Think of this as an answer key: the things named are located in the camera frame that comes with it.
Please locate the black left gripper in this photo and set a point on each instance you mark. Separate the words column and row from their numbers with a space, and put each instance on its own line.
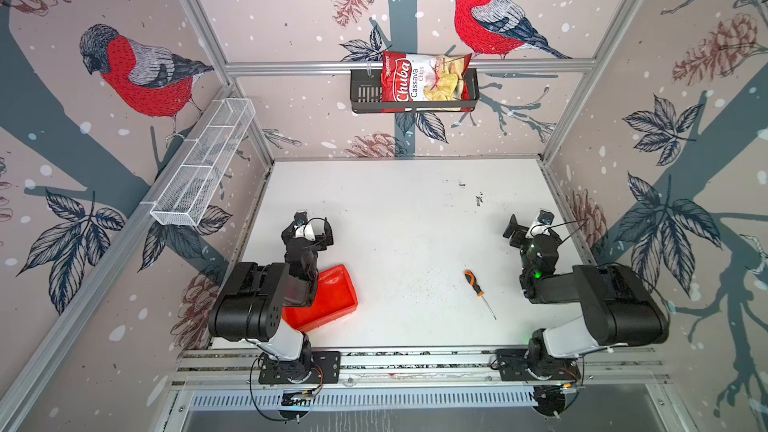
column 320, row 243

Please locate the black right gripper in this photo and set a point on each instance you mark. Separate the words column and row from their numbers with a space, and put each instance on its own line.
column 519, row 233

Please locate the orange black screwdriver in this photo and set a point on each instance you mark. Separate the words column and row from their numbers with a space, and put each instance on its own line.
column 474, row 284

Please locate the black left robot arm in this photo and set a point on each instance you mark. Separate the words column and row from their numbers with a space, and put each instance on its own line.
column 250, row 305

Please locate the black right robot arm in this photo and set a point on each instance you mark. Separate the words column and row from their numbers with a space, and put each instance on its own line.
column 616, row 308

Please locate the red plastic bin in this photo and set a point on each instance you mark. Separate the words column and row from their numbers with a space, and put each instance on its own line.
column 336, row 297

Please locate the red cassava chips bag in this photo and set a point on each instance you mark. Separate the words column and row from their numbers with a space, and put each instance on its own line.
column 441, row 75

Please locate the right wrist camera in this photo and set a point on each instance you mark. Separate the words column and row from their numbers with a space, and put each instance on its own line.
column 541, row 223

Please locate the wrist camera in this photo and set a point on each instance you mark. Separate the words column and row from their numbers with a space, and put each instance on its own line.
column 541, row 223
column 302, row 226

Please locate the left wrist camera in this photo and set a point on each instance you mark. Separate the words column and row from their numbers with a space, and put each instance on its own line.
column 302, row 226

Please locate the white wire mesh shelf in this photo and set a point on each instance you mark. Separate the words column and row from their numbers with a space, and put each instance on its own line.
column 191, row 189

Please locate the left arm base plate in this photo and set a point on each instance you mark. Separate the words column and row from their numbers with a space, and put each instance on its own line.
column 319, row 368

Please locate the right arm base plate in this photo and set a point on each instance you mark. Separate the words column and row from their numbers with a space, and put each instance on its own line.
column 518, row 365

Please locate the aluminium mounting rail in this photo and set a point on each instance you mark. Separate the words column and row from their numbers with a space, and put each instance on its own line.
column 415, row 366

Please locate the white slotted cable duct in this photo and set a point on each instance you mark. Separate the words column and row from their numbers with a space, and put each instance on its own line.
column 337, row 400

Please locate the black wall basket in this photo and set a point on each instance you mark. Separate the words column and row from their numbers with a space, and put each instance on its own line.
column 369, row 95

